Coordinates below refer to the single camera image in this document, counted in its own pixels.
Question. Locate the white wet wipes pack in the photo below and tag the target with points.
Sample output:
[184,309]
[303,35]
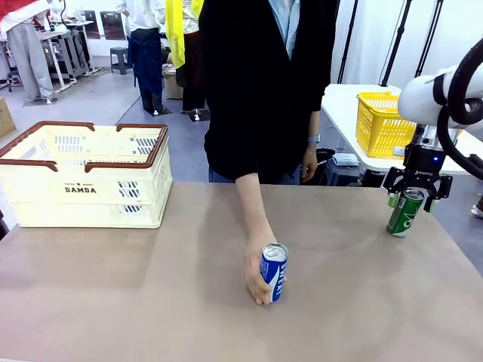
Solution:
[345,160]

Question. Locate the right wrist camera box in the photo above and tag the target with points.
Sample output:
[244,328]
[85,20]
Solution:
[399,151]

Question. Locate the dark framed panel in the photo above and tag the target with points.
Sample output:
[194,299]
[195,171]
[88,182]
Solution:
[92,24]
[113,25]

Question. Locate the white workshop desk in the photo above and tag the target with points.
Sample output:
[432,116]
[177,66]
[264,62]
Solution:
[53,34]

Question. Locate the person's left forearm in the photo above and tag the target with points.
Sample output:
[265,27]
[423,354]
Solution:
[314,124]

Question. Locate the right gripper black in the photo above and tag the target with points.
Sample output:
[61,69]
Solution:
[422,162]

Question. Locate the brown cardboard box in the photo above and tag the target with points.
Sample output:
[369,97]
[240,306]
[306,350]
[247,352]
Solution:
[171,88]
[5,118]

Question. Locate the grey plastic stool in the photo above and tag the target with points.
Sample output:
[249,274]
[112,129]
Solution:
[120,56]

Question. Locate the bystander in grey trousers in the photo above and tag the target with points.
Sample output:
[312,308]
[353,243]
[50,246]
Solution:
[30,56]

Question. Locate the bystander with yellow garment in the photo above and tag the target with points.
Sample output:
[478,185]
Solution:
[175,37]

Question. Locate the black tripod leg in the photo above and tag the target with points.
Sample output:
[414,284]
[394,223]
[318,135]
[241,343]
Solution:
[397,41]
[347,41]
[430,37]

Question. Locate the bystander in navy apron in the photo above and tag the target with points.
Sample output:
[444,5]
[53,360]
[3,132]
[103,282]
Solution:
[145,56]

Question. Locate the person's right forearm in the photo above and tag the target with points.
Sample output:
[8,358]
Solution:
[253,203]

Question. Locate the blue Sweat drink can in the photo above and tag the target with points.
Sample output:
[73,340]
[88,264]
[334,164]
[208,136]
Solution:
[277,275]

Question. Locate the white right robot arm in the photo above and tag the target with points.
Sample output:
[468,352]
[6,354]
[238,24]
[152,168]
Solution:
[419,98]

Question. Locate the dark plastic stool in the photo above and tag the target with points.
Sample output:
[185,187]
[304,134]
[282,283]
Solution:
[339,175]

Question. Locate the silver wristwatch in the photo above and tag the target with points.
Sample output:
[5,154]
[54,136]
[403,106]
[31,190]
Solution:
[314,139]

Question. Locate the cream plastic shopping basket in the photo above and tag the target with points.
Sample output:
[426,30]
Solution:
[94,211]

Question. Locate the green white soda can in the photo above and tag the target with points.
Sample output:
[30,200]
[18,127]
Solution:
[403,218]

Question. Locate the yellow plastic basket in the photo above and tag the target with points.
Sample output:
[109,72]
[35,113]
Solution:
[377,128]

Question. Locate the person's right hand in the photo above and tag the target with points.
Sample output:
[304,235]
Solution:
[253,271]

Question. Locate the person in black cardigan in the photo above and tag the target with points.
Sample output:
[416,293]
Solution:
[245,94]

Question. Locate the person's left hand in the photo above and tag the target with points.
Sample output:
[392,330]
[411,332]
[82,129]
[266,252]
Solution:
[310,162]

